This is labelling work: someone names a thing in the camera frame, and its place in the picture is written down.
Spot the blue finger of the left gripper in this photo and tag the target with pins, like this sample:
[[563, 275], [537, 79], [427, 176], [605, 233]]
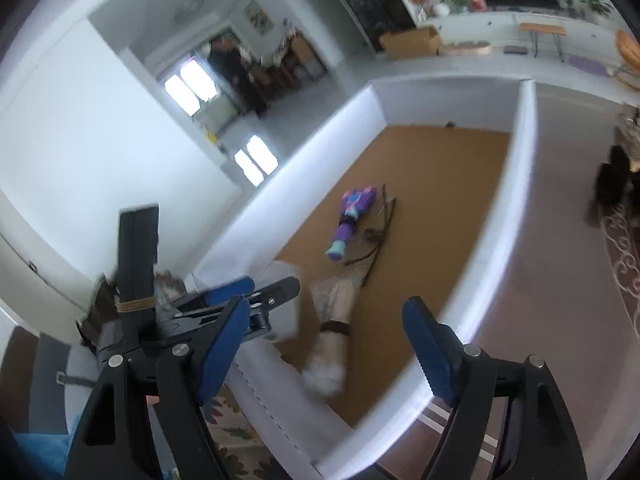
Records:
[[213, 297], [260, 302]]

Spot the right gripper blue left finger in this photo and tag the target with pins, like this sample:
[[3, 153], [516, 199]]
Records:
[[114, 437]]

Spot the cardboard box on floor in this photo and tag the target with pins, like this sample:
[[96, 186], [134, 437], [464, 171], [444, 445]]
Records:
[[411, 43]]

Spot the white tv cabinet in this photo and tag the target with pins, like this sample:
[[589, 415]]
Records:
[[501, 28]]

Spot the clear plastic storage box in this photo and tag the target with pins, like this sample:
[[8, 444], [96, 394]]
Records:
[[285, 318]]

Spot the purple butterfly toy wand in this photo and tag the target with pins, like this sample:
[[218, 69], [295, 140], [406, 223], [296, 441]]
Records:
[[354, 205]]

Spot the orange lounge chair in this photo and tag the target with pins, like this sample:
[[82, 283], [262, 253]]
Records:
[[629, 50]]

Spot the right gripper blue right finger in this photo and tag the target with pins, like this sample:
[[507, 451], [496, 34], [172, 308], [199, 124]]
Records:
[[538, 439]]

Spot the rimless eyeglasses with cord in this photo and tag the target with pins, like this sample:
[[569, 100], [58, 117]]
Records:
[[375, 237]]

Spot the person in black clothes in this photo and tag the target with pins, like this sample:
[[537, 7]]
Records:
[[226, 60]]

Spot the framed wall picture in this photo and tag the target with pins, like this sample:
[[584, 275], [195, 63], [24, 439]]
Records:
[[258, 18]]

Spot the wooden bench table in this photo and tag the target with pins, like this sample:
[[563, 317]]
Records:
[[536, 30]]

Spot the white storage bin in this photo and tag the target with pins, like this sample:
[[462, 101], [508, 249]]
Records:
[[457, 153]]

